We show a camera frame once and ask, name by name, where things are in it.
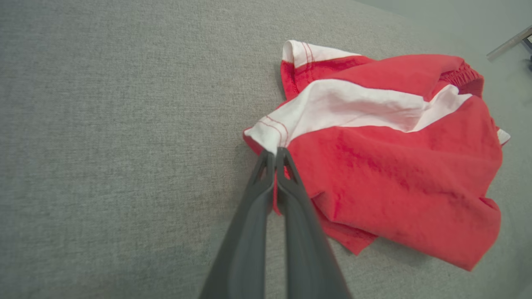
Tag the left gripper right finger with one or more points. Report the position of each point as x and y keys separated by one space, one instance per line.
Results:
x=307 y=257

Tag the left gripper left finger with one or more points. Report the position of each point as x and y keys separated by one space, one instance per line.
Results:
x=245 y=249

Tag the red shorts with white stripe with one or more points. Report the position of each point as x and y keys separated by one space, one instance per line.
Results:
x=395 y=174

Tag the aluminium frame post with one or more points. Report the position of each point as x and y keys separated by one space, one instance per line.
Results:
x=509 y=43

